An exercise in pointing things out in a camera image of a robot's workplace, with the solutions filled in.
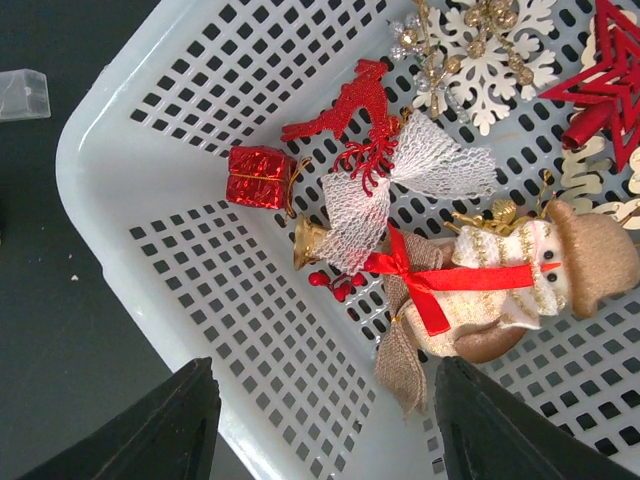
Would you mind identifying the white perforated plastic basket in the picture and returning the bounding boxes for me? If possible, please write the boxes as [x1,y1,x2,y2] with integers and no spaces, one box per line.
[56,1,639,479]

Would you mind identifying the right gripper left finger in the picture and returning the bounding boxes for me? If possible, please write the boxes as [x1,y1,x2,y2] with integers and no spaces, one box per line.
[22,357,220,479]

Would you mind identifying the white mesh bow with bell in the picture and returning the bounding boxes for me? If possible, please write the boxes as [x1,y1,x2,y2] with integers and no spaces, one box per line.
[293,111,497,275]

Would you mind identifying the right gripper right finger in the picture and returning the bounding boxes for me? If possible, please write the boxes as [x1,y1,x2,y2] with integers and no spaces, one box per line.
[434,357,639,479]

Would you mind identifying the white bulb string lights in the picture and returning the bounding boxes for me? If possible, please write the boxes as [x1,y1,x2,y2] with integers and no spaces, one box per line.
[0,69,51,122]

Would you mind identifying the red berry cluster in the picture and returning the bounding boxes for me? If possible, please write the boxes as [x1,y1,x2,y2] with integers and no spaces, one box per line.
[308,271,367,303]

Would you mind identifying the red star ornament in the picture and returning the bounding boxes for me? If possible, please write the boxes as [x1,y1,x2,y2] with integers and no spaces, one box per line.
[540,1,639,172]

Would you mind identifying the red foil gift box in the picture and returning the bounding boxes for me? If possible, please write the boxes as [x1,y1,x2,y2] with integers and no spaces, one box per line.
[226,146,312,218]

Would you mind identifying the white snowflake ornament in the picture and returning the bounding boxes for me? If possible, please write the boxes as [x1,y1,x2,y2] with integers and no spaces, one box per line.
[429,1,557,136]

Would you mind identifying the red glitter reindeer ornament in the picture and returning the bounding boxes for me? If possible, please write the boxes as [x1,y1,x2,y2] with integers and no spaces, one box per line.
[281,59,401,197]

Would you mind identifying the gold glitter berry sprig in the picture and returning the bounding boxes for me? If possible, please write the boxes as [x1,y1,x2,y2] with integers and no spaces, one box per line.
[389,0,534,123]

